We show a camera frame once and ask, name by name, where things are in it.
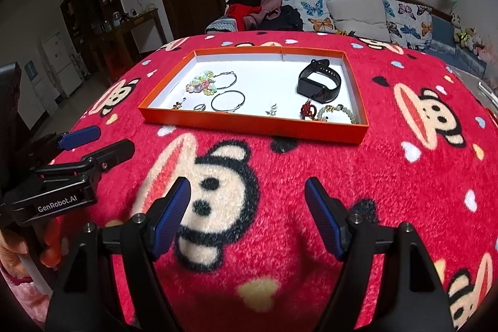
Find green jade bead bracelet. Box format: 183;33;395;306
316;104;359;125

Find dark shelf cabinet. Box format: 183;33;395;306
60;0;126;49

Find stuffed toys pile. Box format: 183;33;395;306
451;13;493;63

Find small pearl earring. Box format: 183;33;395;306
266;104;278;116

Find person's left hand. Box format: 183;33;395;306
1;218;62;279

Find left butterfly print pillow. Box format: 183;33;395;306
289;0;336;33

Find white refrigerator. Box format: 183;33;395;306
39;31;83;99

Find red knotted cord charm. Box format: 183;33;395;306
300;99;317;120

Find wooden side table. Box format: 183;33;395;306
92;8;166;84

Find butterfly print pillow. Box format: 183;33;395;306
382;0;433;51
289;0;336;33

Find black smart watch band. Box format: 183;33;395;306
296;59;342;104

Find silver hoop earring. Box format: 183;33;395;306
213;71;237;90
210;90;246;113

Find orange shallow tray box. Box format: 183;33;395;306
139;46;369;144

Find plain beige pillow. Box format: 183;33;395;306
327;0;391;42

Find pile of clothes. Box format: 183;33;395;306
224;0;304;31

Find small gold chain charm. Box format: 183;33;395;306
172;98;186;110

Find colourful bead bracelet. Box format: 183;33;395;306
185;69;219;96

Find right butterfly print pillow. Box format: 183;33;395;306
382;0;433;51

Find blue sofa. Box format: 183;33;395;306
205;9;488;78

